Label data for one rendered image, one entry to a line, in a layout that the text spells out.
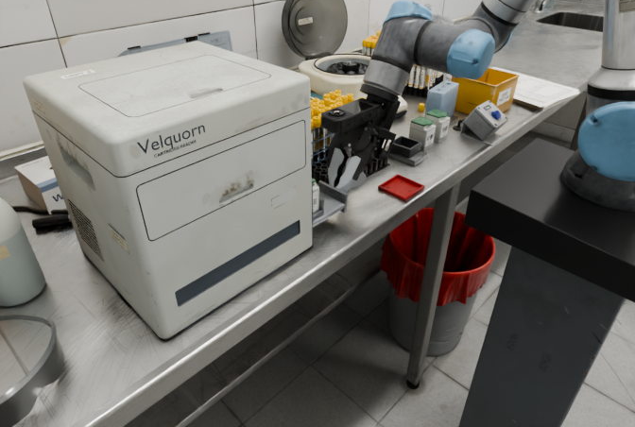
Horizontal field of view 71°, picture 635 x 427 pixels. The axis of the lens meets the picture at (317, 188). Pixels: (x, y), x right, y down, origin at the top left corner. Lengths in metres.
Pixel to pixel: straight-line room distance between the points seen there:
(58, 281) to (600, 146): 0.81
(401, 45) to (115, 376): 0.65
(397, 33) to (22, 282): 0.69
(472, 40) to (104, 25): 0.78
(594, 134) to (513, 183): 0.21
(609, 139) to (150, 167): 0.57
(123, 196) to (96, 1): 0.69
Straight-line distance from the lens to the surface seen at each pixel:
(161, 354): 0.65
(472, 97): 1.31
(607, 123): 0.69
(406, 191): 0.93
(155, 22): 1.21
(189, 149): 0.53
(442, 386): 1.70
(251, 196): 0.61
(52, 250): 0.88
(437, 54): 0.78
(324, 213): 0.78
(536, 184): 0.89
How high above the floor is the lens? 1.36
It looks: 32 degrees down
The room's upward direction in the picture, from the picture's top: straight up
